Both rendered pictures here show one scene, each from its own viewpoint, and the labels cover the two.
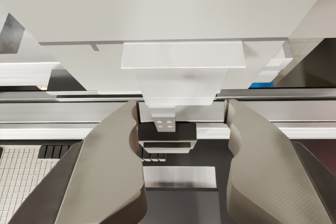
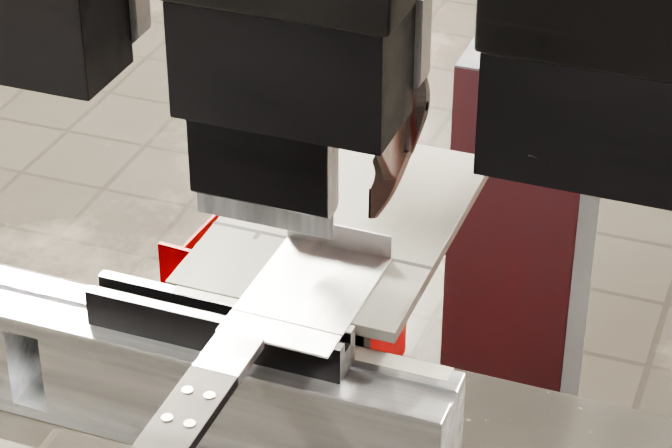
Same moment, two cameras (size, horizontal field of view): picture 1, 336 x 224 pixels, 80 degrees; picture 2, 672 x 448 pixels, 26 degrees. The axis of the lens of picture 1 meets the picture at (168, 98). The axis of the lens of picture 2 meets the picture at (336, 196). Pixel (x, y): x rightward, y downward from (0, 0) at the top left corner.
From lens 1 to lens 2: 1.17 m
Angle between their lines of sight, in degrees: 122
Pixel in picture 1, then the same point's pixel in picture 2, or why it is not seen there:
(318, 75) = not seen: outside the picture
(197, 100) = (311, 337)
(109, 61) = (253, 249)
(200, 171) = (313, 228)
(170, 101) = (265, 327)
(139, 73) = (270, 266)
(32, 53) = not seen: hidden behind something
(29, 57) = not seen: hidden behind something
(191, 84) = (319, 298)
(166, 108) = (246, 339)
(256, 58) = (405, 282)
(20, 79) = (24, 304)
